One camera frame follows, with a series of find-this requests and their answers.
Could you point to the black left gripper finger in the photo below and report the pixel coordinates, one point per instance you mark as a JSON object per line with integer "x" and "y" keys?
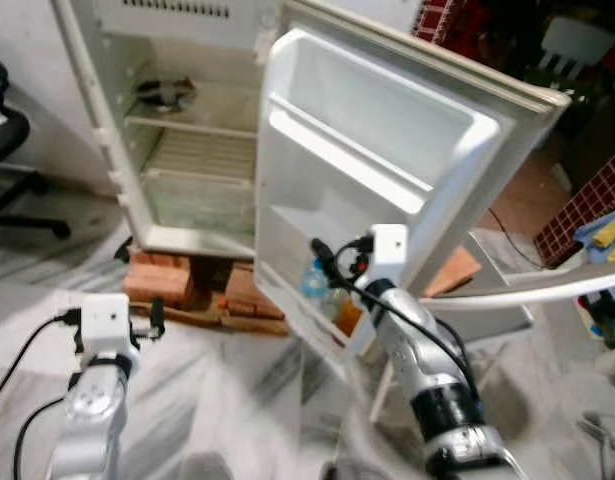
{"x": 157, "y": 315}

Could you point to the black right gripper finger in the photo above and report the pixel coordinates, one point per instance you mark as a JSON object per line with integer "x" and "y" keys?
{"x": 322, "y": 258}

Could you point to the clear bottle blue cap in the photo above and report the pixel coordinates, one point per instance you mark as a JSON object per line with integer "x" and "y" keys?
{"x": 314, "y": 283}

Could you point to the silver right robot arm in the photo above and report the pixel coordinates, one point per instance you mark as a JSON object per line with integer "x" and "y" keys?
{"x": 407, "y": 330}

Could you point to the white fridge door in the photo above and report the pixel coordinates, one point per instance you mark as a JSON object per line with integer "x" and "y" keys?
{"x": 387, "y": 110}

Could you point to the white fridge cabinet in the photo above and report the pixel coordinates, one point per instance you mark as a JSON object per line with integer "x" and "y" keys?
{"x": 187, "y": 30}

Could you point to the red brick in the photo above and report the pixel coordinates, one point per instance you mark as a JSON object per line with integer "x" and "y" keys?
{"x": 159, "y": 280}
{"x": 455, "y": 272}
{"x": 249, "y": 295}

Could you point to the orange drink bottle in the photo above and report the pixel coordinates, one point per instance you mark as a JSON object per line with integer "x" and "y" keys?
{"x": 349, "y": 318}

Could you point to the grey robot left leg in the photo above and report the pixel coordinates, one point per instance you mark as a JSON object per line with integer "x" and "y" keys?
{"x": 212, "y": 470}

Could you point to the yellow cloth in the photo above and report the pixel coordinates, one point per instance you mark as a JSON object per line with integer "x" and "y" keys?
{"x": 609, "y": 228}

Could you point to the red tiled pillar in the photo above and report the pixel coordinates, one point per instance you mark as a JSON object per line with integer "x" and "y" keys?
{"x": 587, "y": 205}

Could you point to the dark metal pan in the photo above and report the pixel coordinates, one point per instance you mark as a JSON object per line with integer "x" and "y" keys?
{"x": 167, "y": 95}

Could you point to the black office chair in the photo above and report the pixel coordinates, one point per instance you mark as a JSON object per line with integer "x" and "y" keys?
{"x": 5, "y": 140}

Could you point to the small white plastic chair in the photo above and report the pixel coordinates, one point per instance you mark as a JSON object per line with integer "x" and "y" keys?
{"x": 577, "y": 40}

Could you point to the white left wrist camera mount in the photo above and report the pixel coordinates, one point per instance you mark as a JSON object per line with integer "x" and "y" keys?
{"x": 107, "y": 320}

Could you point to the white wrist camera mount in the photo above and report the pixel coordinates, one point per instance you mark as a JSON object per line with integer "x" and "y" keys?
{"x": 389, "y": 250}
{"x": 107, "y": 320}

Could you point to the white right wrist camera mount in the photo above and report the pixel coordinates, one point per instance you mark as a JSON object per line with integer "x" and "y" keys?
{"x": 389, "y": 250}

